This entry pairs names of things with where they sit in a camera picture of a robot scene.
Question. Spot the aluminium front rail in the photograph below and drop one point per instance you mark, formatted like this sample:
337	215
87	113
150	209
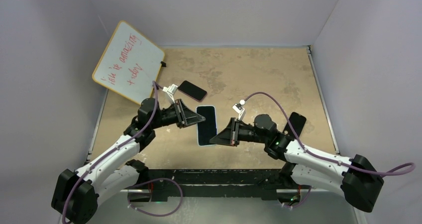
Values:
122	178

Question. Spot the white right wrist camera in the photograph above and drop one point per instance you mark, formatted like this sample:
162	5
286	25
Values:
238	107

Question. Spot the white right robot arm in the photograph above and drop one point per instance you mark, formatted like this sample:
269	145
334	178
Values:
351	178

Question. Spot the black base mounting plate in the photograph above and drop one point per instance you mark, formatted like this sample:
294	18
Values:
266	184

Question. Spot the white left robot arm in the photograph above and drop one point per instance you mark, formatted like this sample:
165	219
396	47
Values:
79	193

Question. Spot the black phone case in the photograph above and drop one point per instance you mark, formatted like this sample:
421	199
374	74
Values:
298	122

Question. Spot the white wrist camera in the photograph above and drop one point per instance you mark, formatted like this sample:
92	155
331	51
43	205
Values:
169	93
238	107

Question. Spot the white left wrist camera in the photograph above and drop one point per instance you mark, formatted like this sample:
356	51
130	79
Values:
169	93

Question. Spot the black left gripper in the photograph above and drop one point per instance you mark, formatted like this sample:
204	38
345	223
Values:
184	116

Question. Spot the yellow framed whiteboard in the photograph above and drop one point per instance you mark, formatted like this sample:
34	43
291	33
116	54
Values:
129	64

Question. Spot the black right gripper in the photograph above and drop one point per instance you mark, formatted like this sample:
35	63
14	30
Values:
230	136

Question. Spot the black phone with pink edge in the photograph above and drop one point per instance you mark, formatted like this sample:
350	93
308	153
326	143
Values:
193	91

